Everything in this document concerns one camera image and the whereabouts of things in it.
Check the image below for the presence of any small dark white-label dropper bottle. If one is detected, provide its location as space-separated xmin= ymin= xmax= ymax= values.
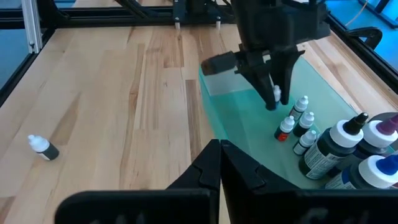
xmin=292 ymin=129 xmax=318 ymax=156
xmin=288 ymin=95 xmax=310 ymax=121

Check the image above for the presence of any large purple food coloring bottle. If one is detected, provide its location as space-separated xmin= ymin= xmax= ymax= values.
xmin=328 ymin=113 xmax=398 ymax=179

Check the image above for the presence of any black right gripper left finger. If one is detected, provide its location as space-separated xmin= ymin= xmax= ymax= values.
xmin=54 ymin=139 xmax=222 ymax=224

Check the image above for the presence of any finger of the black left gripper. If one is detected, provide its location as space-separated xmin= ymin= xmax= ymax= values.
xmin=234 ymin=52 xmax=278 ymax=111
xmin=269 ymin=49 xmax=306 ymax=106

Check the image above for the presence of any translucent teal plastic bin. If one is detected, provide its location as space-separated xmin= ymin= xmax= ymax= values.
xmin=198 ymin=57 xmax=398 ymax=190

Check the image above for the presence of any black table frame rail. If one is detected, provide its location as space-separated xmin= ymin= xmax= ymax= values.
xmin=0 ymin=6 xmax=237 ymax=29
xmin=0 ymin=27 xmax=55 ymax=108
xmin=323 ymin=14 xmax=398 ymax=94

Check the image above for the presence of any large black-tipped coloring bottle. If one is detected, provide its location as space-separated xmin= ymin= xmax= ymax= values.
xmin=298 ymin=112 xmax=369 ymax=181

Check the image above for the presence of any small blue dropper bottle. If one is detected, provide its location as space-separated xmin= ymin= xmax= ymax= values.
xmin=266 ymin=83 xmax=282 ymax=111

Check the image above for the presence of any small black dropper bottle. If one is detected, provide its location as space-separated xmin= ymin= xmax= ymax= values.
xmin=292 ymin=111 xmax=315 ymax=138

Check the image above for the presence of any large blue food coloring bottle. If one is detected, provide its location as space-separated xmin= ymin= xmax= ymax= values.
xmin=324 ymin=154 xmax=398 ymax=190

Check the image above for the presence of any black curved clamp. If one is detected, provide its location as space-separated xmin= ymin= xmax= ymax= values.
xmin=347 ymin=26 xmax=384 ymax=50

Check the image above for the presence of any silver aluminium frame post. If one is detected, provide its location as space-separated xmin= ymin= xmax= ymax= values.
xmin=21 ymin=0 xmax=44 ymax=54

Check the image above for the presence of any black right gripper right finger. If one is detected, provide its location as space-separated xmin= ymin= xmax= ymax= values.
xmin=220 ymin=139 xmax=398 ymax=224

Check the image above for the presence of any small orange dropper bottle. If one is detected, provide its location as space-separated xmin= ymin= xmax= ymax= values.
xmin=273 ymin=115 xmax=296 ymax=142

